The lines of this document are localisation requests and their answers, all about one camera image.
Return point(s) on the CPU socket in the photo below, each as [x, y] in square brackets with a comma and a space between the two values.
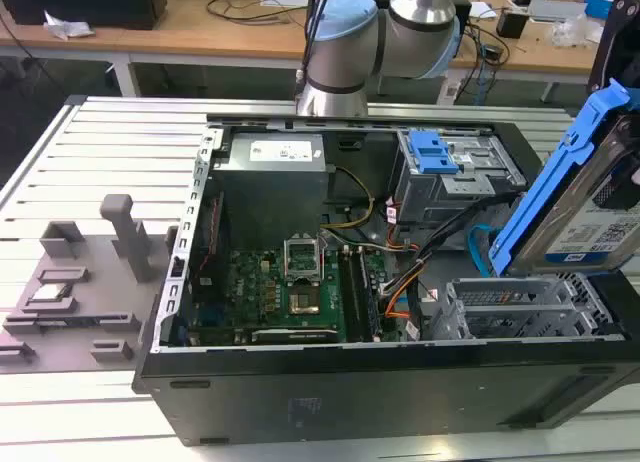
[303, 302]

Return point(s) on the green motherboard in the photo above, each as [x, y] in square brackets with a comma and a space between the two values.
[250, 287]

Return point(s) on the metal disk bay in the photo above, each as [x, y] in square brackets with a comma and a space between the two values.
[520, 307]

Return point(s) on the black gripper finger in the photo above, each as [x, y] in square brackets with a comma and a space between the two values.
[631, 192]

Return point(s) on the blue cardboard box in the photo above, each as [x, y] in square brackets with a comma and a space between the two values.
[599, 6]

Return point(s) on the black open PC case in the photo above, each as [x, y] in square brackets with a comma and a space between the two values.
[350, 382]

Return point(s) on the grey parts rack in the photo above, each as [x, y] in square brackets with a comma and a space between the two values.
[85, 282]

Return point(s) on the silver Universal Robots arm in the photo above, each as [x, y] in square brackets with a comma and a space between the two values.
[350, 47]

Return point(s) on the wooden desk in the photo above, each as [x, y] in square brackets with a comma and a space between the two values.
[200, 39]

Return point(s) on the crumpled clear plastic bag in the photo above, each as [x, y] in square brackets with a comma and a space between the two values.
[67, 26]

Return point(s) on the metal drive cage blue latch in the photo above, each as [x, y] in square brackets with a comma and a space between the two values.
[450, 192]

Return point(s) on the black expansion slot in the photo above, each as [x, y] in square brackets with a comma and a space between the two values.
[295, 335]

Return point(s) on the large black box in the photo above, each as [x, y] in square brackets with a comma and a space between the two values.
[85, 2]

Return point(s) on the hard disk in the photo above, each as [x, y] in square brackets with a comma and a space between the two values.
[560, 192]

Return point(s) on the small black box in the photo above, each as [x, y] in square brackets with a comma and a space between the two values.
[511, 24]

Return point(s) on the grey power supply unit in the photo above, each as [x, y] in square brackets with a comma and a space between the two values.
[272, 182]

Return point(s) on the flat grey device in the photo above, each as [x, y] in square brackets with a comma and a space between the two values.
[556, 9]

